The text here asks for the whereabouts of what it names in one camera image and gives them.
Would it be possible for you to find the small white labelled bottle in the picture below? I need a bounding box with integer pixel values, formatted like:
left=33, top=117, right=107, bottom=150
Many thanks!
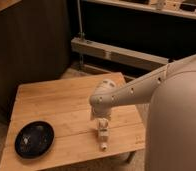
left=98, top=118, right=109, bottom=151

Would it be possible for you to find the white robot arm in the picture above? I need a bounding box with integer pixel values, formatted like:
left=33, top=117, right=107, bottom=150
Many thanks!
left=89, top=54, right=196, bottom=171

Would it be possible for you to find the light wooden table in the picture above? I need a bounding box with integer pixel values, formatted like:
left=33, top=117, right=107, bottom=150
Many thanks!
left=0, top=73, right=145, bottom=171

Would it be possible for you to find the grey metal beam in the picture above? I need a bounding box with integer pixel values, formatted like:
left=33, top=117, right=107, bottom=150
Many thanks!
left=71, top=37, right=168, bottom=70

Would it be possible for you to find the vertical metal pole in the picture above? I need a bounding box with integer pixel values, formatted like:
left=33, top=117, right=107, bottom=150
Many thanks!
left=77, top=0, right=84, bottom=40

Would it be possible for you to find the dark wooden cabinet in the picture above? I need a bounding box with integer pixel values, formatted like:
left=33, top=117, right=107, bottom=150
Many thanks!
left=0, top=0, right=70, bottom=123

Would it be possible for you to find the wooden shelf with items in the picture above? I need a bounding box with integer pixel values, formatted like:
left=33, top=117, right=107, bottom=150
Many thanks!
left=84, top=0, right=196, bottom=20

